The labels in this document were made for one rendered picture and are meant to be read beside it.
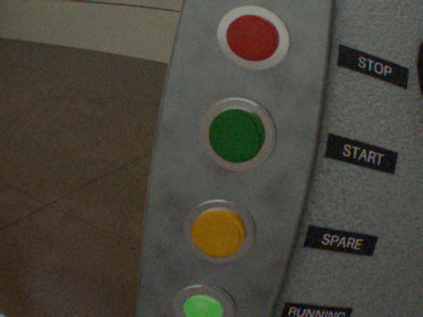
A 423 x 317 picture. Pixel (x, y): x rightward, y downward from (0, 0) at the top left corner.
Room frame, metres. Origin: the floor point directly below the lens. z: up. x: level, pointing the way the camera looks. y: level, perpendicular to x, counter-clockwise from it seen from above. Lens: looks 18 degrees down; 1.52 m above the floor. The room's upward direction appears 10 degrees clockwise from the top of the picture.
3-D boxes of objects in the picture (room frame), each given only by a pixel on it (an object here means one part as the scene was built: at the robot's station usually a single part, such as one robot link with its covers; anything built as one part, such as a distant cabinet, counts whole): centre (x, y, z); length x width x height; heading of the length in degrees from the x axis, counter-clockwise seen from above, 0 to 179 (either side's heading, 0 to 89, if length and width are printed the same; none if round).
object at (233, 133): (0.42, -0.01, 1.40); 0.03 x 0.01 x 0.03; 81
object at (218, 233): (0.42, -0.01, 1.35); 0.03 x 0.01 x 0.03; 81
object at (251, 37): (0.42, -0.01, 1.46); 0.03 x 0.01 x 0.03; 81
